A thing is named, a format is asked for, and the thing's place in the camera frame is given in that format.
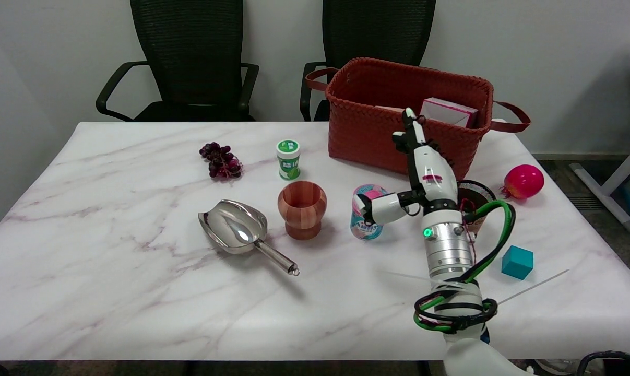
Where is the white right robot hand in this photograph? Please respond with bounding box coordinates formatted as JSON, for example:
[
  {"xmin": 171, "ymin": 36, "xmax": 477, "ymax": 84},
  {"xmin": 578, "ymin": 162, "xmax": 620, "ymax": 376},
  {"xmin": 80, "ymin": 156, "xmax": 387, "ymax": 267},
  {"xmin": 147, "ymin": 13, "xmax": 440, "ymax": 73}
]
[{"xmin": 353, "ymin": 108, "xmax": 459, "ymax": 226}]

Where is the pink gum jar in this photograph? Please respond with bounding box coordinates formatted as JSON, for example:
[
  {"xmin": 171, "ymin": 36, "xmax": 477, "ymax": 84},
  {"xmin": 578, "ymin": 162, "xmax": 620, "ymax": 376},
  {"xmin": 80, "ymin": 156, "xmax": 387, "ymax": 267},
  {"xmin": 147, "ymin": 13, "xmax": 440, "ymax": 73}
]
[{"xmin": 350, "ymin": 184, "xmax": 389, "ymax": 241}]

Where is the green gum jar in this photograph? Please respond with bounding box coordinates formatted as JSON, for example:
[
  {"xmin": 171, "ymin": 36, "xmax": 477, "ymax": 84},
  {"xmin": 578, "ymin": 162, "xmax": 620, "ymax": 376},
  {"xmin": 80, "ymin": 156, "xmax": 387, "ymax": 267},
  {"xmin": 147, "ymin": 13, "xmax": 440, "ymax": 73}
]
[{"xmin": 276, "ymin": 139, "xmax": 301, "ymax": 180}]

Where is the dark paper cup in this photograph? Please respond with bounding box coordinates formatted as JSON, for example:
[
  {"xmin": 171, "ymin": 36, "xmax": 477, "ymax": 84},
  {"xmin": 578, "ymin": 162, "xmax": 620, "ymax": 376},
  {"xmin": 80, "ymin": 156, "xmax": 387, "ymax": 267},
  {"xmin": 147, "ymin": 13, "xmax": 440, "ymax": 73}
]
[{"xmin": 457, "ymin": 180, "xmax": 497, "ymax": 233}]

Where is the white pink box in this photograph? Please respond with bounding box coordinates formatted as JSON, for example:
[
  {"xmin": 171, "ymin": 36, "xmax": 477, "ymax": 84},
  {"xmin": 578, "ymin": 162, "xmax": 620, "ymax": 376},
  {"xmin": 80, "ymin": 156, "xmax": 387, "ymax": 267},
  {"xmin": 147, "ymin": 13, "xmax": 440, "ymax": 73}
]
[{"xmin": 419, "ymin": 97, "xmax": 478, "ymax": 128}]

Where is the red woven basket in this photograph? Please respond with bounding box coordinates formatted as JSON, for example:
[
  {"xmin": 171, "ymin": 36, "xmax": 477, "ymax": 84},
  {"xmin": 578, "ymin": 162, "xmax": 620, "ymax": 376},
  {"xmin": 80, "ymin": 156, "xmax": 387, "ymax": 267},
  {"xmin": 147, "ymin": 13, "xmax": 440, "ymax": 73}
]
[{"xmin": 305, "ymin": 57, "xmax": 532, "ymax": 181}]

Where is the pink pomegranate toy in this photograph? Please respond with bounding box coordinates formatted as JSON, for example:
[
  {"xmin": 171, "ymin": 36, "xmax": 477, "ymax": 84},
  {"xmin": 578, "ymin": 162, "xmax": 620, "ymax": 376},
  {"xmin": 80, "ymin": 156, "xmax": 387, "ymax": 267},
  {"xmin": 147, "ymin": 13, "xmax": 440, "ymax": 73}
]
[{"xmin": 500, "ymin": 164, "xmax": 545, "ymax": 201}]

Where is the white zip tie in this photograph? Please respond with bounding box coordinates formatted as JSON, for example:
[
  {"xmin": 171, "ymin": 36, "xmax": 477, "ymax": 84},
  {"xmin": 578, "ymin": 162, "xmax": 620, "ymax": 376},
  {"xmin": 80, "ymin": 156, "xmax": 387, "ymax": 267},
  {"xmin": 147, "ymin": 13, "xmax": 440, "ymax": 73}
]
[
  {"xmin": 497, "ymin": 269, "xmax": 570, "ymax": 306},
  {"xmin": 382, "ymin": 270, "xmax": 433, "ymax": 283}
]

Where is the teal cube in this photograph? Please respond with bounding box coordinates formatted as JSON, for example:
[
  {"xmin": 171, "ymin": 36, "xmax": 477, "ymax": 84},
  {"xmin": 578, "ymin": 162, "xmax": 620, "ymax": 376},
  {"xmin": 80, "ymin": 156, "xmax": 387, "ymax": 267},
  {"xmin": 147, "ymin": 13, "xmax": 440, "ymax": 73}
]
[{"xmin": 501, "ymin": 245, "xmax": 534, "ymax": 280}]

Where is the wooden cup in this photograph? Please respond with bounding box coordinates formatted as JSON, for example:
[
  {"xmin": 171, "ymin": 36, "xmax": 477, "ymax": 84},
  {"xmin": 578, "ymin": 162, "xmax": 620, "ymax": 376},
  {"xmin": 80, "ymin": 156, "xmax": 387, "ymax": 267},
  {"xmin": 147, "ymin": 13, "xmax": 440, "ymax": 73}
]
[{"xmin": 278, "ymin": 181, "xmax": 328, "ymax": 241}]

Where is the black office chair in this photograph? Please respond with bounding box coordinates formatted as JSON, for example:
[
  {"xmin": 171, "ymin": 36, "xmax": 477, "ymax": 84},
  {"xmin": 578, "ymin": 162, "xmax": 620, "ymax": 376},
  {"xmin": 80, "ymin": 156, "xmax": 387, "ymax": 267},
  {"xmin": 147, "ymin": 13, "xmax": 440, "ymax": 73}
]
[
  {"xmin": 96, "ymin": 0, "xmax": 260, "ymax": 123},
  {"xmin": 300, "ymin": 0, "xmax": 436, "ymax": 122}
]

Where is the metal scoop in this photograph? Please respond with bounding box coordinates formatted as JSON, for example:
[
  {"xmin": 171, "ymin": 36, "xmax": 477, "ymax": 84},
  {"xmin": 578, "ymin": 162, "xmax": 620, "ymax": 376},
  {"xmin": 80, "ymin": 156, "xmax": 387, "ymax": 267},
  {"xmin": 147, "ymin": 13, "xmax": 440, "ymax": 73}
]
[{"xmin": 198, "ymin": 199, "xmax": 300, "ymax": 276}]

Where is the dark purple grape bunch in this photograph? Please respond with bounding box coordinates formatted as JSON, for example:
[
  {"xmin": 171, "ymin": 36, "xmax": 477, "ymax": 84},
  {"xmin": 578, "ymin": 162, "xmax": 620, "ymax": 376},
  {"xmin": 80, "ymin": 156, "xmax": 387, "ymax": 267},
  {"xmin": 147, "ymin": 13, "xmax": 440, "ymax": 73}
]
[{"xmin": 199, "ymin": 142, "xmax": 244, "ymax": 181}]

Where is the black curved tube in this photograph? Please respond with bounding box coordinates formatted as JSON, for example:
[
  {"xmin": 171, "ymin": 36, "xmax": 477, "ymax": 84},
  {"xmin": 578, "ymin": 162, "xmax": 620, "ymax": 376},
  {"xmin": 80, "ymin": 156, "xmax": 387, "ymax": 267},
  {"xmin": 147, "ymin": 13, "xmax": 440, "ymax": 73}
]
[{"xmin": 576, "ymin": 350, "xmax": 630, "ymax": 376}]

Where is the green robot cable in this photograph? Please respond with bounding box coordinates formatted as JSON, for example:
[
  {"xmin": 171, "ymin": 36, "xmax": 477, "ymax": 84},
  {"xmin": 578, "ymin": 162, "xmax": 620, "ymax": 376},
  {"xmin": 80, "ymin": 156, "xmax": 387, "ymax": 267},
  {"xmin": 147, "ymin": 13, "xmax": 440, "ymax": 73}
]
[{"xmin": 414, "ymin": 200, "xmax": 517, "ymax": 333}]

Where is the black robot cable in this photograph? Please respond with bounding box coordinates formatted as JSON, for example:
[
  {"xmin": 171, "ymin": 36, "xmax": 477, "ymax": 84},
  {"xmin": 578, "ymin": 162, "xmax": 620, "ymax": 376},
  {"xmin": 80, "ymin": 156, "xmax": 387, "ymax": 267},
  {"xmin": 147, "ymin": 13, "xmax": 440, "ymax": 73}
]
[{"xmin": 413, "ymin": 200, "xmax": 515, "ymax": 335}]

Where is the white desk frame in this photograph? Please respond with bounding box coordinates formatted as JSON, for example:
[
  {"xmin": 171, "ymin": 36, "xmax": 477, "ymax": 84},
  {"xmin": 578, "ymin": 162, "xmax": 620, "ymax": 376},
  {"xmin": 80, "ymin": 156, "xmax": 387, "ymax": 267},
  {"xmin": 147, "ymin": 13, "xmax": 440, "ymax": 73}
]
[{"xmin": 570, "ymin": 51, "xmax": 630, "ymax": 233}]

